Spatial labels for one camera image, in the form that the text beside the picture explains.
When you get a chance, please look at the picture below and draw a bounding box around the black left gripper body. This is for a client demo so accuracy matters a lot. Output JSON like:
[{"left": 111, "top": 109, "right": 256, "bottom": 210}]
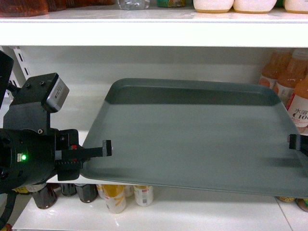
[{"left": 55, "top": 129, "right": 87, "bottom": 181}]

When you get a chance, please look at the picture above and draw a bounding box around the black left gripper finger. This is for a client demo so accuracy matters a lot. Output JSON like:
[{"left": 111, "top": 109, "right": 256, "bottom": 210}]
[{"left": 83, "top": 140, "right": 113, "bottom": 160}]

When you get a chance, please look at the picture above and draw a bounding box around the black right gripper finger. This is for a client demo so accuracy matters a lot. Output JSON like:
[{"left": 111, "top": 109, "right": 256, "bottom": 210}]
[{"left": 288, "top": 134, "right": 308, "bottom": 156}]

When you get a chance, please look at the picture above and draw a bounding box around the grey-silver rectangular tray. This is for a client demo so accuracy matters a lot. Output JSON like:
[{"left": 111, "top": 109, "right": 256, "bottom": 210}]
[{"left": 81, "top": 78, "right": 308, "bottom": 198}]

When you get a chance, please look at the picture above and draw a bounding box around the orange juice bottle C100 front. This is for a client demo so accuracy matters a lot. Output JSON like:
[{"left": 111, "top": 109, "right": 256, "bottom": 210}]
[{"left": 287, "top": 77, "right": 308, "bottom": 133}]

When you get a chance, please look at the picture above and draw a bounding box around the dark cola bottle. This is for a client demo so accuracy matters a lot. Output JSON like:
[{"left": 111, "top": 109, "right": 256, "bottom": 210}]
[{"left": 75, "top": 183, "right": 98, "bottom": 203}]

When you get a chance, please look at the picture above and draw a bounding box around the yellow juice bottle lower shelf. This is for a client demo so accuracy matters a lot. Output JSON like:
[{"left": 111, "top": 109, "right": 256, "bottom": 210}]
[{"left": 103, "top": 184, "right": 126, "bottom": 214}]

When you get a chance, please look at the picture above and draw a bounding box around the white upper shelf board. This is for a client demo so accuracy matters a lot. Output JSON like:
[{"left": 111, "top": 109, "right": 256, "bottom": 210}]
[{"left": 0, "top": 5, "right": 308, "bottom": 48}]

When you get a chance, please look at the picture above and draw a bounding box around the white milk drink bottle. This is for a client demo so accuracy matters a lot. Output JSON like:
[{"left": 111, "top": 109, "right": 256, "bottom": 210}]
[
  {"left": 193, "top": 0, "right": 234, "bottom": 13},
  {"left": 233, "top": 0, "right": 276, "bottom": 13}
]

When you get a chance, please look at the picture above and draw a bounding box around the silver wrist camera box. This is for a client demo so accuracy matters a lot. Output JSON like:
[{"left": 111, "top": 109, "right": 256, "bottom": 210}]
[{"left": 43, "top": 73, "right": 69, "bottom": 113}]

